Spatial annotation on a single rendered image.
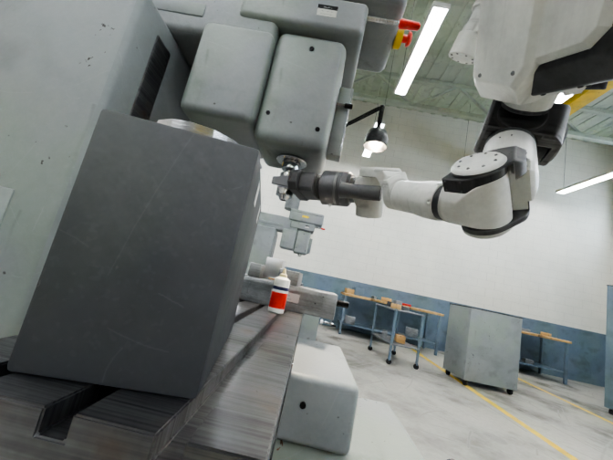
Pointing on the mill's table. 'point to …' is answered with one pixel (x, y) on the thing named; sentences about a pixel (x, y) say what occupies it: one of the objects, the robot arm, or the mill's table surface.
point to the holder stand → (145, 259)
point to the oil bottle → (279, 294)
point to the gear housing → (316, 24)
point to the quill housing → (300, 100)
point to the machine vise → (254, 282)
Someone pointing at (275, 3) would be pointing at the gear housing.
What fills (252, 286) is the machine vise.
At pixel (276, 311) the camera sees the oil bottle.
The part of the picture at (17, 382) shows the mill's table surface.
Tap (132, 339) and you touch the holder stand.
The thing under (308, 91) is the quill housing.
